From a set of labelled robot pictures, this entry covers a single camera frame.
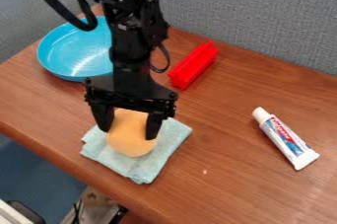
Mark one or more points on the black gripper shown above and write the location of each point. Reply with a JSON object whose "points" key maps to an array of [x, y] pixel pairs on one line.
{"points": [[131, 89]]}

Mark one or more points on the yellow ball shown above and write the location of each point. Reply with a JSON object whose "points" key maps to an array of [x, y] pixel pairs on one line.
{"points": [[125, 137]]}

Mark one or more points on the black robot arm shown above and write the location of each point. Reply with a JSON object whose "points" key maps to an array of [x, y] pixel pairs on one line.
{"points": [[139, 30]]}

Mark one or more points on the blue plate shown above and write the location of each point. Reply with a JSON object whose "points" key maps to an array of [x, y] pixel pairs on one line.
{"points": [[73, 54]]}

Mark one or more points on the light blue folded cloth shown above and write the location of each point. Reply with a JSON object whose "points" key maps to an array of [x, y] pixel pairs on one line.
{"points": [[140, 169]]}

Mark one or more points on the red plastic block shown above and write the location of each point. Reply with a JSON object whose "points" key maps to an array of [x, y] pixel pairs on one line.
{"points": [[193, 65]]}

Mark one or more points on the black white object corner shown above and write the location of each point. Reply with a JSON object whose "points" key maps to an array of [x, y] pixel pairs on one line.
{"points": [[17, 213]]}

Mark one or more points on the white toothpaste tube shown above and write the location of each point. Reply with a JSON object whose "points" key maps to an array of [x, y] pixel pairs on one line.
{"points": [[293, 147]]}

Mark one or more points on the grey table leg frame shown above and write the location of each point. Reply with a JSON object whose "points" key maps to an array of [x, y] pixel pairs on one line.
{"points": [[95, 209]]}

